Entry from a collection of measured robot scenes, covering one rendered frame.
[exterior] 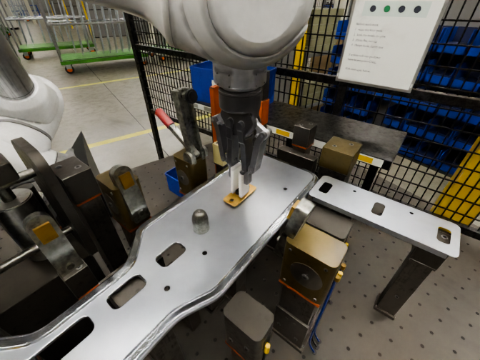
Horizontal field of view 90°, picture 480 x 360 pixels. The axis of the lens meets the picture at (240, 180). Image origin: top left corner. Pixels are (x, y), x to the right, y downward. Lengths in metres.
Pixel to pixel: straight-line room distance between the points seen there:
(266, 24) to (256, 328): 0.37
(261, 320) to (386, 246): 0.65
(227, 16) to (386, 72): 0.76
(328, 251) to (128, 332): 0.32
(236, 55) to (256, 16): 0.03
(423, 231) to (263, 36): 0.51
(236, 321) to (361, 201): 0.38
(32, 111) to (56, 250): 0.63
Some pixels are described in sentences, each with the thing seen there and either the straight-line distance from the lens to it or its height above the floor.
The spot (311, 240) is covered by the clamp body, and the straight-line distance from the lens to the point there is 0.43.
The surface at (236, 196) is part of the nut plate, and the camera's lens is 0.55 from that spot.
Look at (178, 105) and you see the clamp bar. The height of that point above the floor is 1.19.
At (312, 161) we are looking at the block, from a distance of 0.72.
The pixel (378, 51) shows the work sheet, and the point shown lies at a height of 1.25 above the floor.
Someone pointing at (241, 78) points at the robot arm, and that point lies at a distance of 0.39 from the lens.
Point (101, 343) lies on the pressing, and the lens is 0.43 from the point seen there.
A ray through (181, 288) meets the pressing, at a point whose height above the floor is 1.00.
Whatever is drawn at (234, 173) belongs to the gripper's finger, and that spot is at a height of 1.07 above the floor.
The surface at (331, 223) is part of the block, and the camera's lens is 0.56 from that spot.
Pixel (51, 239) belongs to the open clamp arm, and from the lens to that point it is 0.49.
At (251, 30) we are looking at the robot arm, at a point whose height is 1.35.
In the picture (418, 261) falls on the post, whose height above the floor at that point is 0.93.
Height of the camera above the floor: 1.37
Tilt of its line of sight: 37 degrees down
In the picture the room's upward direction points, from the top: straight up
